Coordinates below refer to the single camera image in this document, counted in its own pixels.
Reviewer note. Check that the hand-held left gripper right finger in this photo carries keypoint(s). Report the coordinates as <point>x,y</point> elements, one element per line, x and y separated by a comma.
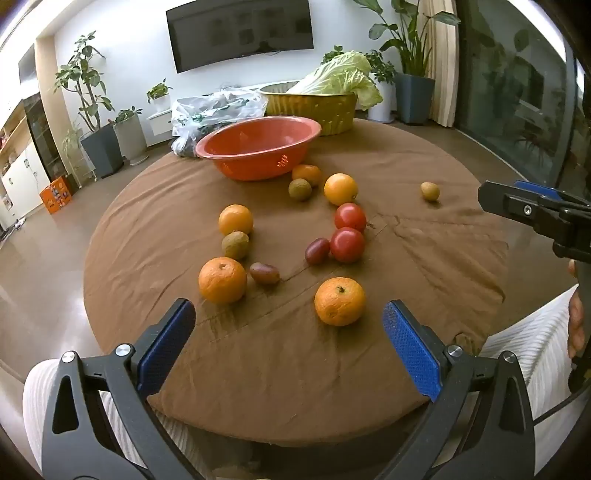
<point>411,350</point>

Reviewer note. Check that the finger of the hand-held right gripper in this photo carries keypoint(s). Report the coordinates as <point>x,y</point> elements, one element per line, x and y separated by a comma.
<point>508,201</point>
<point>540,189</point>

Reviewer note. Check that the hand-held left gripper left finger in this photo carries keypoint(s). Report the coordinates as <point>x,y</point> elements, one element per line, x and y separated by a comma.
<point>161,350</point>

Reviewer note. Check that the mandarin orange with stem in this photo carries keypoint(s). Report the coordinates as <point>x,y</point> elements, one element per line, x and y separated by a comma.
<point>308,173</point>
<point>222,280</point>
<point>340,301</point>

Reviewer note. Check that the small dark red plum tomato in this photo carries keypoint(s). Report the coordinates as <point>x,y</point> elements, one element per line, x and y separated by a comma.
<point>317,250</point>
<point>264,273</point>

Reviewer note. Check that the kiwi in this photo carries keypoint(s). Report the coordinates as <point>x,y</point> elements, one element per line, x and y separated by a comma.
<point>299,190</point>
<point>235,245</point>

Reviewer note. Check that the smooth round orange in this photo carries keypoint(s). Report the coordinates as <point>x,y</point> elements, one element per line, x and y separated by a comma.
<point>340,189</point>
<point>236,220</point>

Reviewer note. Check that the red plastic colander bowl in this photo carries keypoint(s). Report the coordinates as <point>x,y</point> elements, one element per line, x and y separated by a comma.
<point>258,138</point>

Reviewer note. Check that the person's right hand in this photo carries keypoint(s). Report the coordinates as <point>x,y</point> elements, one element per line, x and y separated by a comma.
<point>576,323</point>

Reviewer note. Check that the glass sliding door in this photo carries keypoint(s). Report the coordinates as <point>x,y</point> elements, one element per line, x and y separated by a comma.
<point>508,92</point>

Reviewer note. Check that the large leafy plant grey pot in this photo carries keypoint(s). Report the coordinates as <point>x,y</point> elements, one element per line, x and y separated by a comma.
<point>415,97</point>

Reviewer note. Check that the beige curtain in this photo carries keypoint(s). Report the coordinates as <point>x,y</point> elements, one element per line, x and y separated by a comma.
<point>443,69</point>

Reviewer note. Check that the bushy plant in white pot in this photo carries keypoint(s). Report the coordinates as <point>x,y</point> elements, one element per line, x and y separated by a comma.
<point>383,74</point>

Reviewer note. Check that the orange cardboard box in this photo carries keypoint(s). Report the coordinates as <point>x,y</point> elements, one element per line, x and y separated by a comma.
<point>56,194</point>

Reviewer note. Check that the tall plant in dark pot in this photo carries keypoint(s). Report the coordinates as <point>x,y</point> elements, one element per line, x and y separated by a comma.
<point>101,152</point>

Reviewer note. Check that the yellow plastic basin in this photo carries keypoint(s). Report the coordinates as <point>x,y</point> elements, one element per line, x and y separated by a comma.
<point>318,113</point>

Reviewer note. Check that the napa cabbage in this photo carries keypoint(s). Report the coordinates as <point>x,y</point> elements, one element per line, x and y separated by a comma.
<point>337,76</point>

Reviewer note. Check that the plant in beige pot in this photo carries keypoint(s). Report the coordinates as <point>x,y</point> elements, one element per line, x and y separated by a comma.
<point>131,138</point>

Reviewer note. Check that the white low cabinet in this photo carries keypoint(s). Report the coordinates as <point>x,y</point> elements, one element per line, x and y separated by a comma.
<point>21,184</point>

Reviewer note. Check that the white television cabinet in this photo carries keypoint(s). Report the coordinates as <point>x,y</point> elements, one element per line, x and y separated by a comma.
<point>159,122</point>

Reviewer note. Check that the clear plastic bag green print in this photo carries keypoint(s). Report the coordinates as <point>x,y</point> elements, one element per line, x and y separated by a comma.
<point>207,110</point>

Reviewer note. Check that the dark glass display cabinet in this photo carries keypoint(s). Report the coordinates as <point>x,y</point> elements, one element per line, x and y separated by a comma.
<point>41,129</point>

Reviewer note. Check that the wall-mounted black television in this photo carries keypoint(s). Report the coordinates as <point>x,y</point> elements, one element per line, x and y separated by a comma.
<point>240,32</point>

